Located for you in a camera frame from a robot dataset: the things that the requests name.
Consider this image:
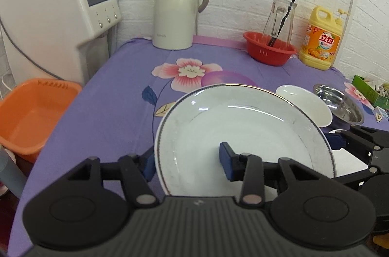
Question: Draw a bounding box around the orange plastic basin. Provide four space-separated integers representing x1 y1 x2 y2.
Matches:
0 79 82 163

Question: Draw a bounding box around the white bowl red pattern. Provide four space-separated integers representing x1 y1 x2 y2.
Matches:
276 85 333 128

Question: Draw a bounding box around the purple translucent plastic bowl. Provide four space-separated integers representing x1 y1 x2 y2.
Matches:
200 71 257 87

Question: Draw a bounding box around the green box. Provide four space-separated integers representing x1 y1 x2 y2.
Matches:
352 75 388 109

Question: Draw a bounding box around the stainless steel bowl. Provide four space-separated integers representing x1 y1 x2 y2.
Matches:
313 83 365 129

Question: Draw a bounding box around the white thermos jug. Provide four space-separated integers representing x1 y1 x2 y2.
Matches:
152 0 209 50

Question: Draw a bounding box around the purple floral tablecloth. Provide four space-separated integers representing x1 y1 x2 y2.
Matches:
7 34 389 257

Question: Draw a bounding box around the white water dispenser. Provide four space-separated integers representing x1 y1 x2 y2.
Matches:
1 0 122 84

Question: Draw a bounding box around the black straw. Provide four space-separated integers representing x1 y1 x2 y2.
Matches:
267 0 298 48

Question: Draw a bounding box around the grey cylinder bottle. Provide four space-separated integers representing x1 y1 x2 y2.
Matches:
0 146 27 199

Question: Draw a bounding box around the clear glass carafe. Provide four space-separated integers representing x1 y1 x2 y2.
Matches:
262 0 298 48

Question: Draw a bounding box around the white plate grey rim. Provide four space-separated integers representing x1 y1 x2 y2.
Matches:
154 84 336 196

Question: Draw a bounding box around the white plate floral pattern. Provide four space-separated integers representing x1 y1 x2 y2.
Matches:
332 148 368 177

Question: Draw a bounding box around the red plastic basket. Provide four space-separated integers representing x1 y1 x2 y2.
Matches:
243 31 297 67

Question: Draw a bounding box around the yellow dish soap bottle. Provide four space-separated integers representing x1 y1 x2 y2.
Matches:
299 6 349 71

